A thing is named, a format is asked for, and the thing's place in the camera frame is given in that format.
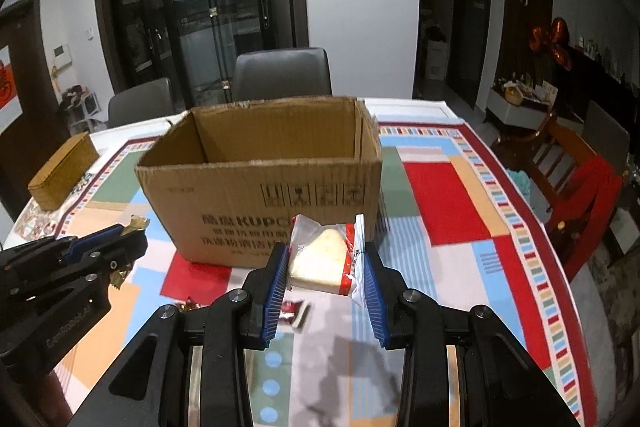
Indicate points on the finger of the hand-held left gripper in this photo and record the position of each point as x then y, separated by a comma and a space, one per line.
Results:
120, 254
95, 238

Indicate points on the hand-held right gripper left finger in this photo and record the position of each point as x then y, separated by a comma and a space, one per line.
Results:
275, 292

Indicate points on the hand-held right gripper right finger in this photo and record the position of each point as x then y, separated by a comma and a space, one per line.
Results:
375, 297

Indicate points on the gold olive snack packet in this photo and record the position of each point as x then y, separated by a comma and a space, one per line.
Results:
137, 223

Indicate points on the white pastry packet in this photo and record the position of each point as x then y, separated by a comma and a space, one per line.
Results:
320, 257

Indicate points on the brown cardboard box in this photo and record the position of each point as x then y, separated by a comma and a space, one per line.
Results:
225, 192

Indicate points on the dark red snack packet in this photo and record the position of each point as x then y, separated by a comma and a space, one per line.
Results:
295, 311

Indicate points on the woven wicker box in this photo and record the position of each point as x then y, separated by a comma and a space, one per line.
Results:
62, 172

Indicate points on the colourful patterned tablecloth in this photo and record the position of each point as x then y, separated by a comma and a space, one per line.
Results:
440, 197

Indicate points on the white shoe rack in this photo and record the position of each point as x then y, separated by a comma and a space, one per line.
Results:
77, 109

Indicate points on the grey dining chair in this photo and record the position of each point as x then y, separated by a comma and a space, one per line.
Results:
142, 102
280, 72
605, 127

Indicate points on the dark wooden door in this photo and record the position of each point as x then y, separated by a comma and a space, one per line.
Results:
35, 82

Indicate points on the red and white door poster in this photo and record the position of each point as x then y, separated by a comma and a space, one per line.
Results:
9, 92

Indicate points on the white intercom panel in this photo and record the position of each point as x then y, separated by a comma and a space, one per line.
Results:
61, 56

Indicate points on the teal cloth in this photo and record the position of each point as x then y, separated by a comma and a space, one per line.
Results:
520, 181

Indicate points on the white side table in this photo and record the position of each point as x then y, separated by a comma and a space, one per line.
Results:
515, 112

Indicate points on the brown wooden chair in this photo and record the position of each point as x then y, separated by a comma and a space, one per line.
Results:
555, 147

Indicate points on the red garment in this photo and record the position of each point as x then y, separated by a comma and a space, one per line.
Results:
595, 207

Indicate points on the white paper bag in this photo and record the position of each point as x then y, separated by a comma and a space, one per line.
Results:
437, 59

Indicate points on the dark hallway door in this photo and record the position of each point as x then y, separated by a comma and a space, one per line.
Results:
472, 22

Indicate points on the dark sideboard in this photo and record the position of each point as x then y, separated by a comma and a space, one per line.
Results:
595, 82

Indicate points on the red foil balloons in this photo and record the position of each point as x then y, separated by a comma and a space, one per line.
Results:
552, 39

